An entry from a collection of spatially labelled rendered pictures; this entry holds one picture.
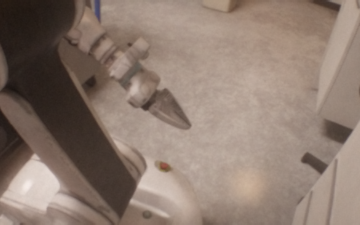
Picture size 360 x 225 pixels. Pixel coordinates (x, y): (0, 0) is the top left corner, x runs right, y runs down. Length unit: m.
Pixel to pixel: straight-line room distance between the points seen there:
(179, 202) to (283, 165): 0.76
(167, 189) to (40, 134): 0.50
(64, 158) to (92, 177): 0.08
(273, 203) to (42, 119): 1.09
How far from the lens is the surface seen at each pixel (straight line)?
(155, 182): 0.85
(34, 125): 0.42
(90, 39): 0.62
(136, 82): 0.61
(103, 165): 0.53
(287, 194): 1.36
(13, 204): 0.86
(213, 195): 1.26
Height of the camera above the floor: 1.10
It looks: 44 degrees down
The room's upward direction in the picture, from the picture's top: 3 degrees clockwise
